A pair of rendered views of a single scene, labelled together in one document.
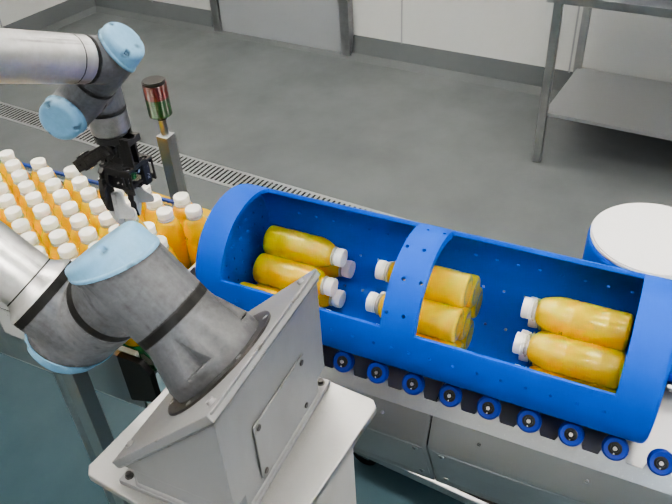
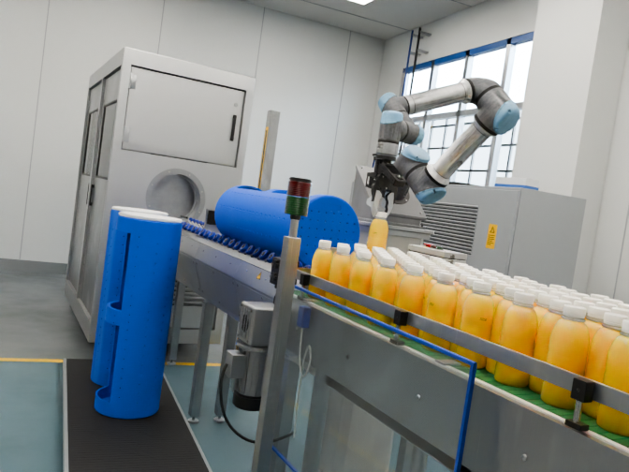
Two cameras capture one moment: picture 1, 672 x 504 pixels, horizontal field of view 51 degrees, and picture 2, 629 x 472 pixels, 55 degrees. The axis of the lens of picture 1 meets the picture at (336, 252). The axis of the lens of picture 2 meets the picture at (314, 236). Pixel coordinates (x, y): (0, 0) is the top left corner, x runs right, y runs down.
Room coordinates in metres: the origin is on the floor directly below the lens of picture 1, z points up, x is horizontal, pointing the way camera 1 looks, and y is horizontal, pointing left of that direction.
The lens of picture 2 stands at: (3.09, 1.41, 1.20)
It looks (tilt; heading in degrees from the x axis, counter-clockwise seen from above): 3 degrees down; 214
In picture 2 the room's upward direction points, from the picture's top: 8 degrees clockwise
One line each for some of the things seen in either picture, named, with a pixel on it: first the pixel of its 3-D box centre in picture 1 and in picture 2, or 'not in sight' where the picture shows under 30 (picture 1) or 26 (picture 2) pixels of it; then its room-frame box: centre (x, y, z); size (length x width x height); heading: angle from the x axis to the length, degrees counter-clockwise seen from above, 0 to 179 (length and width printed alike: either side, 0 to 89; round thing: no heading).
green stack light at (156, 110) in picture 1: (158, 106); (297, 205); (1.76, 0.45, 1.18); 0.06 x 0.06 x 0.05
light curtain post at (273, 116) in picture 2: not in sight; (255, 252); (0.27, -0.88, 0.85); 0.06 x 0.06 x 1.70; 62
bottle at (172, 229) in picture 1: (172, 243); not in sight; (1.41, 0.40, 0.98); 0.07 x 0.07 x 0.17
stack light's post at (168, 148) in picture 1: (199, 285); (265, 434); (1.76, 0.45, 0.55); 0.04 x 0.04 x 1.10; 62
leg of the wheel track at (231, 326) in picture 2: not in sight; (226, 361); (0.70, -0.61, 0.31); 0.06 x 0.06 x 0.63; 62
